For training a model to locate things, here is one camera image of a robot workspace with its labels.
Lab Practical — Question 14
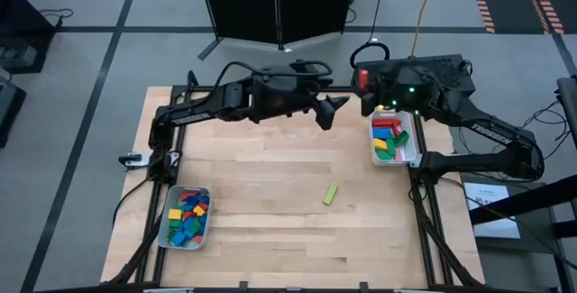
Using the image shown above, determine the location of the black equipment case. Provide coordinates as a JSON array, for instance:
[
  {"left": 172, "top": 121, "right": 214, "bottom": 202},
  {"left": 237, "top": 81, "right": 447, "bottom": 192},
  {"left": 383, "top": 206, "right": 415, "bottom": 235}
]
[{"left": 0, "top": 76, "right": 28, "bottom": 150}]

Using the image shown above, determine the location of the black desk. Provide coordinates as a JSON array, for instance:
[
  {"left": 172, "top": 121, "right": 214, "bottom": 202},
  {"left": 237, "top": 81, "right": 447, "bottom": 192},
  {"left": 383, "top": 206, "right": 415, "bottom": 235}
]
[{"left": 0, "top": 0, "right": 58, "bottom": 76}]

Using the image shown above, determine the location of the black table frame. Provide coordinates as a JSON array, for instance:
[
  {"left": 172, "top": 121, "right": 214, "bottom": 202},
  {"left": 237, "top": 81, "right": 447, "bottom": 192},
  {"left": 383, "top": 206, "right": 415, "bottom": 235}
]
[{"left": 101, "top": 70, "right": 486, "bottom": 293}]

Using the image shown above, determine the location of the white printed sheet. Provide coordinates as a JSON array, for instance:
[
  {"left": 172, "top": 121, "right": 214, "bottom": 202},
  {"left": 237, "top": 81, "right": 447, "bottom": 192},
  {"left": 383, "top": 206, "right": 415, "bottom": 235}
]
[{"left": 463, "top": 181, "right": 522, "bottom": 240}]

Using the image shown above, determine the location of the black perforated computer case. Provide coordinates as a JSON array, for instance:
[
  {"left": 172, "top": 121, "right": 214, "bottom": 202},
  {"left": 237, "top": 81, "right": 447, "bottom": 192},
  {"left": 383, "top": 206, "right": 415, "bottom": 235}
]
[{"left": 353, "top": 53, "right": 478, "bottom": 109}]

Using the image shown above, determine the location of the yellow hanging cable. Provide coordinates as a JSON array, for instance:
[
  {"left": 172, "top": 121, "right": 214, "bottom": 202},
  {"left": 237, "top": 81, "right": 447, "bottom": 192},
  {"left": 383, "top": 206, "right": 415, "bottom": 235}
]
[{"left": 410, "top": 0, "right": 442, "bottom": 58}]

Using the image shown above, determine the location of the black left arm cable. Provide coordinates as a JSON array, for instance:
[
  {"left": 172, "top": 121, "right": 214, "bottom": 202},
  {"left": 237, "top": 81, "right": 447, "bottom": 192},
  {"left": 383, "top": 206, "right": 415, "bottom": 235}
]
[{"left": 211, "top": 60, "right": 334, "bottom": 100}]

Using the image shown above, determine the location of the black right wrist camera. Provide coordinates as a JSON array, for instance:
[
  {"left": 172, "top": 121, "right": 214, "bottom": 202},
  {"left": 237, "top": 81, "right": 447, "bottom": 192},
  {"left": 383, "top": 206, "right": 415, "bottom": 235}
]
[{"left": 395, "top": 68, "right": 428, "bottom": 101}]

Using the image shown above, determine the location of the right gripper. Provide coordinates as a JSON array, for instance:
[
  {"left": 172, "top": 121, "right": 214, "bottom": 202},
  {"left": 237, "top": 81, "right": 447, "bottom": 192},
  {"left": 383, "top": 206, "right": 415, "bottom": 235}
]
[{"left": 354, "top": 60, "right": 435, "bottom": 119}]

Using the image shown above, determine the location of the light green long block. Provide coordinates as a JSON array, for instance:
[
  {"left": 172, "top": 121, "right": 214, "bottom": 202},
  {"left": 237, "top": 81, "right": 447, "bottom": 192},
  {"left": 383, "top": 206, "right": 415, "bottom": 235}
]
[{"left": 322, "top": 184, "right": 340, "bottom": 206}]

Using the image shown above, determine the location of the black metal beam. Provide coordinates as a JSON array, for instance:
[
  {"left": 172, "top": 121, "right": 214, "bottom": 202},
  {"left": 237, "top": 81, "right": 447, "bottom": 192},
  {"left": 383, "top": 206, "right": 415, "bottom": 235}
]
[{"left": 468, "top": 173, "right": 577, "bottom": 226}]

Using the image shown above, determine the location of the black stand post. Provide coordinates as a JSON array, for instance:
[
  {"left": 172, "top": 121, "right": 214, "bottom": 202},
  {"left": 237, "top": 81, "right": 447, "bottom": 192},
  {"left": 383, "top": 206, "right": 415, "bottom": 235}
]
[{"left": 556, "top": 75, "right": 577, "bottom": 141}]

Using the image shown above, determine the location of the white plastic storage bin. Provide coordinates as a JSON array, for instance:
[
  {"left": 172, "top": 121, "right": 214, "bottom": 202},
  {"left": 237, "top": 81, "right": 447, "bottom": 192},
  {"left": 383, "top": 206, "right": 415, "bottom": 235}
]
[
  {"left": 157, "top": 184, "right": 214, "bottom": 252},
  {"left": 367, "top": 110, "right": 421, "bottom": 168}
]

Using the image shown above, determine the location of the black folding partition screen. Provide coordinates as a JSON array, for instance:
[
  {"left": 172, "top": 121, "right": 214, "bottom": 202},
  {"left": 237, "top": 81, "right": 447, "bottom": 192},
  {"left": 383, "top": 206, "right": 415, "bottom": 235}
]
[{"left": 196, "top": 0, "right": 360, "bottom": 50}]

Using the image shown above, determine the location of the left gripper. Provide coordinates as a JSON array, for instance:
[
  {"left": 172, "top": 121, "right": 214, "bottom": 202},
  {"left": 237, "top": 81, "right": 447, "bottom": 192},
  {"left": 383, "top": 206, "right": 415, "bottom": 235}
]
[{"left": 247, "top": 64, "right": 351, "bottom": 132}]

